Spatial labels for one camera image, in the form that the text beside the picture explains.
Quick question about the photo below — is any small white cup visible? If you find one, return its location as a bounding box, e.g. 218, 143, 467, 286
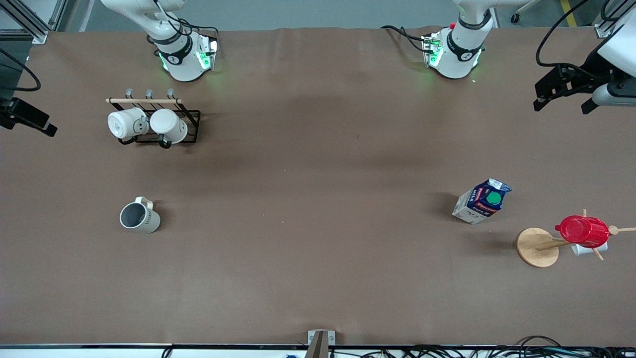
571, 242, 609, 257

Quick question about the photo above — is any aluminium frame profile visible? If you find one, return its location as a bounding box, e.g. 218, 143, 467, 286
0, 0, 50, 44
594, 0, 636, 39

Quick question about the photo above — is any grey-white ribbed mug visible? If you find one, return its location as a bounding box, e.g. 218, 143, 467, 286
119, 196, 161, 235

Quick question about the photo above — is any blue white milk carton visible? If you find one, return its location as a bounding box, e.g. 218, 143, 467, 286
452, 178, 513, 225

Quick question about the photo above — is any wooden mug tree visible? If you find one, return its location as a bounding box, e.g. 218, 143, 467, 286
515, 209, 636, 269

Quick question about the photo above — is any black left base cable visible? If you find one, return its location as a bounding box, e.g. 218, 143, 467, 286
381, 24, 430, 53

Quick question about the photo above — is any black base cable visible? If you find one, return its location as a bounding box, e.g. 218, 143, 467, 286
381, 24, 430, 53
171, 17, 220, 43

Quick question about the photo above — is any plain white hanging mug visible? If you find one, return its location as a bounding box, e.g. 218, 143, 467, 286
149, 108, 189, 145

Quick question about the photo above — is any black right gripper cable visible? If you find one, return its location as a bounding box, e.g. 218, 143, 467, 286
0, 48, 42, 92

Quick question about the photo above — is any black right base cable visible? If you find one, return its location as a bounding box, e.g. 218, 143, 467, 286
171, 17, 220, 43

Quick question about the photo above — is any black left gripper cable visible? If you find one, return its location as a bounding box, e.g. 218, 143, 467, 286
535, 0, 597, 68

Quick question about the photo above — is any black cable bundle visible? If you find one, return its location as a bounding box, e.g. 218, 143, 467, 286
343, 336, 636, 358

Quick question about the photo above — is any white mug with round print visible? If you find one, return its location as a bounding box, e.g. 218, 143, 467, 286
107, 107, 149, 141

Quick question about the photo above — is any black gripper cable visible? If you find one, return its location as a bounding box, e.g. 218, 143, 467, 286
0, 48, 42, 92
535, 0, 597, 68

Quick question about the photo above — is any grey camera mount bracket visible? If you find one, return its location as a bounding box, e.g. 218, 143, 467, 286
304, 329, 336, 358

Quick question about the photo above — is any black wire mug rack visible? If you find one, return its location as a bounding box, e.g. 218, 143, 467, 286
105, 88, 201, 149

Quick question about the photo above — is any red cup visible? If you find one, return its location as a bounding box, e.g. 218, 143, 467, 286
555, 215, 611, 249

